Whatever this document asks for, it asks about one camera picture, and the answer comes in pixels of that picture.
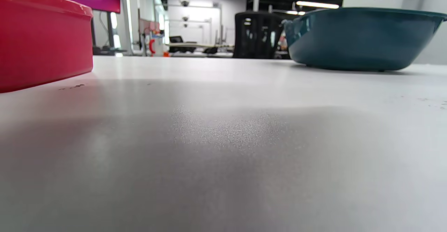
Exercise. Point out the black mesh office chair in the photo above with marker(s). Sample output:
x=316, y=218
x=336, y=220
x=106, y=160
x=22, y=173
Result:
x=256, y=36

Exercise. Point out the teal plastic basin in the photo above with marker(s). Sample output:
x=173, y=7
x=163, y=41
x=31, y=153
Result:
x=359, y=40

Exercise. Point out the red plastic container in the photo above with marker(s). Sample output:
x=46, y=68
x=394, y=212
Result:
x=42, y=50

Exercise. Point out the ceiling light strip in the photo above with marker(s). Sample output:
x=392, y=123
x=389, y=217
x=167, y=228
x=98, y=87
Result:
x=317, y=5

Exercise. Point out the red container lid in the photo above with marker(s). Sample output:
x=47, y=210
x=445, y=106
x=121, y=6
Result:
x=42, y=0

